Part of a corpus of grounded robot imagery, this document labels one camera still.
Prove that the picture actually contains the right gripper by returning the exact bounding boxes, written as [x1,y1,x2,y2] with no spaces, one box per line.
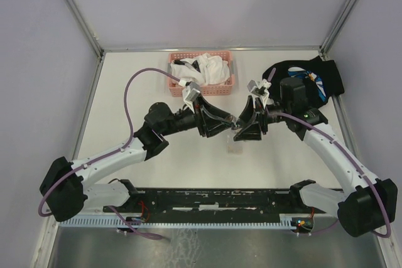
[233,94,291,141]

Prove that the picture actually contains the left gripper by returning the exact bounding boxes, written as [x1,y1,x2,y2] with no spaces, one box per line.
[161,95,235,139]

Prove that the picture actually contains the clear pill bottle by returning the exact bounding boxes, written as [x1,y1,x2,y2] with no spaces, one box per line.
[227,115,243,131]

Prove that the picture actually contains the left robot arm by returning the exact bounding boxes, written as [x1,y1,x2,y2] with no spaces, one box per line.
[39,96,235,222]

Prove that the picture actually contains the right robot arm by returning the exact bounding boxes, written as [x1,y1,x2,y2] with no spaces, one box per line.
[234,77,398,238]

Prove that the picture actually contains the white cloth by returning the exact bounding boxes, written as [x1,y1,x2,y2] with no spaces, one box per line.
[170,53,231,86]

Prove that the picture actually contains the pink plastic basket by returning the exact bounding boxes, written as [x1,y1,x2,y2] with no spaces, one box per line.
[168,50,236,97]

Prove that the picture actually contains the black garment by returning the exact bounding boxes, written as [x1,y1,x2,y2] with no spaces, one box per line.
[262,56,345,108]

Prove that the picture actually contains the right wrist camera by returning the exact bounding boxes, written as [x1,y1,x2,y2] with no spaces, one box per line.
[247,79,274,107]

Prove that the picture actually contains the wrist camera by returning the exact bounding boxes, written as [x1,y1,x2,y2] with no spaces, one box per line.
[178,79,201,113]
[247,79,274,107]

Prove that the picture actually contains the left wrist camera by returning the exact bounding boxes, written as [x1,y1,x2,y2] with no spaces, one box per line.
[178,79,201,113]

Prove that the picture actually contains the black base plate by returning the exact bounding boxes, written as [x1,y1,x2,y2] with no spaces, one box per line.
[115,188,312,224]

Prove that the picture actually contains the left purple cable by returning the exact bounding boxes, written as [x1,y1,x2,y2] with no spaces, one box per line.
[38,67,183,216]

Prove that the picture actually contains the white cable duct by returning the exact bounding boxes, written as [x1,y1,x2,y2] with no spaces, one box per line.
[59,214,299,228]

